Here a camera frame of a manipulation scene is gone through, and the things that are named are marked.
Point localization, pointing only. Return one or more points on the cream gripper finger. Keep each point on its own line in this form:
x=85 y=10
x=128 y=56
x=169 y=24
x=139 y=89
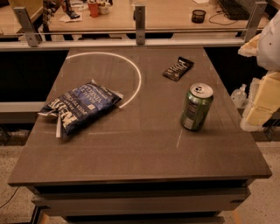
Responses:
x=263 y=101
x=250 y=48

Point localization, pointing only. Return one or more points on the blue potato chip bag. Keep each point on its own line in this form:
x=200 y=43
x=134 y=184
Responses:
x=81 y=106

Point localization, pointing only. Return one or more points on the middle metal bracket post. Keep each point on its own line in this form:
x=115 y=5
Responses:
x=140 y=24

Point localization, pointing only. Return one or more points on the right metal bracket post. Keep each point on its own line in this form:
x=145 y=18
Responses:
x=254 y=20

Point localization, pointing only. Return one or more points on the black rxbar chocolate wrapper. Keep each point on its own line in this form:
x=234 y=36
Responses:
x=176 y=71

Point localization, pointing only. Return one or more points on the black mesh cup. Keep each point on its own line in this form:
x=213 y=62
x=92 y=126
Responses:
x=198 y=16

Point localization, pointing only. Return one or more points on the metal bracket post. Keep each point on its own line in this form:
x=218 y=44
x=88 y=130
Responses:
x=31 y=35
x=140 y=24
x=254 y=20

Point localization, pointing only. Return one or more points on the white bowl on desk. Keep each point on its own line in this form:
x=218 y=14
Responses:
x=103 y=8

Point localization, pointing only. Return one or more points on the red cup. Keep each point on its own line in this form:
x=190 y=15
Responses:
x=93 y=8

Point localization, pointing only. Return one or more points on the black keyboard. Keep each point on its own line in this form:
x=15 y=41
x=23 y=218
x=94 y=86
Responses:
x=234 y=10

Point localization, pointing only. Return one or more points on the green soda can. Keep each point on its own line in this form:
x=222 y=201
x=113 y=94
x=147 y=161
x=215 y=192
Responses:
x=198 y=101

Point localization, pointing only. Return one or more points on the left metal bracket post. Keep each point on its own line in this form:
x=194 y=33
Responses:
x=31 y=35

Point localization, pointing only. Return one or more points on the clear sanitizer bottle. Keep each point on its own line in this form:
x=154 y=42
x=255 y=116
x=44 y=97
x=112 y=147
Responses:
x=239 y=96

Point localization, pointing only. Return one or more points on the white arc tape marking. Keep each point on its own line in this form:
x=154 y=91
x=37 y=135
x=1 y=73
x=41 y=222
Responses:
x=110 y=70

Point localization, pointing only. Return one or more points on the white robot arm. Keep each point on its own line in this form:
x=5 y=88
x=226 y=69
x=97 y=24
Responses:
x=268 y=49

